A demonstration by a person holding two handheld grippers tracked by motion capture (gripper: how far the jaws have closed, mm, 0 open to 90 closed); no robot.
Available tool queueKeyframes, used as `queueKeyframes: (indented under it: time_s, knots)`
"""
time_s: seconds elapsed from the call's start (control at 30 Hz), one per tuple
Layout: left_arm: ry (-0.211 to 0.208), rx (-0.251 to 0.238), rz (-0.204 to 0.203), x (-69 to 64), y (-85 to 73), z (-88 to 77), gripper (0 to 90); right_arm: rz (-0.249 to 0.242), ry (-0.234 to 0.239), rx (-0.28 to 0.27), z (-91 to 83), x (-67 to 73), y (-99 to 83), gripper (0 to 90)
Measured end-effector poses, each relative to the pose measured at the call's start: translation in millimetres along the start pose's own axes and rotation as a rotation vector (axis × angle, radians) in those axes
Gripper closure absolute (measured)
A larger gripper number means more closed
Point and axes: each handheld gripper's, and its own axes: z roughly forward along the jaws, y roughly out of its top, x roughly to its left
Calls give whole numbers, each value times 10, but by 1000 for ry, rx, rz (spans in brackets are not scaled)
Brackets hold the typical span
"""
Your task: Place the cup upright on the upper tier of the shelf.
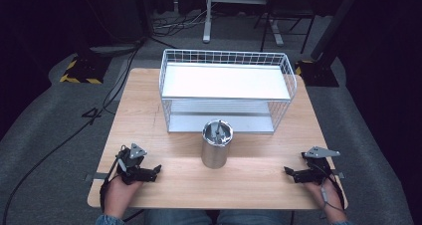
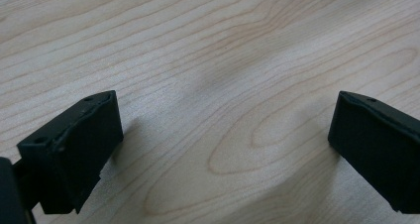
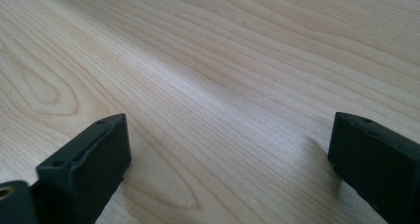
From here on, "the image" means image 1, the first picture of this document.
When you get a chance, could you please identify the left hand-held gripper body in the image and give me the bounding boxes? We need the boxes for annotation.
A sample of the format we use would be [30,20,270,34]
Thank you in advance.
[114,142,149,186]

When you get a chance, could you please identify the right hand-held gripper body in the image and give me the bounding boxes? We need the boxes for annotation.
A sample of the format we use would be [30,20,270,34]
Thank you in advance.
[300,145,341,185]

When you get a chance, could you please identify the silver metal cup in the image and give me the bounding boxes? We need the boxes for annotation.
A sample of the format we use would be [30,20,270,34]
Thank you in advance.
[200,118,234,170]

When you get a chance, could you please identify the white wire shelf rack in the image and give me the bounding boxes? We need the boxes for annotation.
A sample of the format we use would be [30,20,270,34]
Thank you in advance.
[158,48,299,135]

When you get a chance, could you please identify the person's right hand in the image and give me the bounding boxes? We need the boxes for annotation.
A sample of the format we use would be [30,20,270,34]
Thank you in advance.
[304,178,347,220]

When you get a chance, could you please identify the person's left hand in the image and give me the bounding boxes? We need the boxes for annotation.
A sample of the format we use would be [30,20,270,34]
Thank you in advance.
[104,175,144,219]

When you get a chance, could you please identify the person's legs in jeans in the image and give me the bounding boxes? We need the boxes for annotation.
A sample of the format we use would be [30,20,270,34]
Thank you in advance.
[144,208,294,225]

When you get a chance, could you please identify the black yellow striped stand base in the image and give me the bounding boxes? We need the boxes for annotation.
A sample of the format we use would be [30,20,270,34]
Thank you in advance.
[294,59,340,88]
[59,53,113,86]

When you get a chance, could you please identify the dark slanted stand pole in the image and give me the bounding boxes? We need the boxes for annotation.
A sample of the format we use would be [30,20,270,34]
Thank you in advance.
[310,0,365,62]

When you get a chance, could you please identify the black chair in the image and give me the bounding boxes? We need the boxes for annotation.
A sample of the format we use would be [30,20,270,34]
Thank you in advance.
[253,0,317,55]

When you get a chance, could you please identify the long black floor cable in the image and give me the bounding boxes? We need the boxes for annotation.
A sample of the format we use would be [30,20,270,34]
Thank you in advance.
[0,40,145,225]

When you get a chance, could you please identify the bundle of floor cables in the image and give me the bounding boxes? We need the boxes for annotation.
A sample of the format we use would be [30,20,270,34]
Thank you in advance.
[151,9,213,39]

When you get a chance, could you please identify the white desk frame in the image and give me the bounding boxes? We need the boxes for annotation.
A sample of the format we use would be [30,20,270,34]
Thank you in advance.
[202,0,286,47]

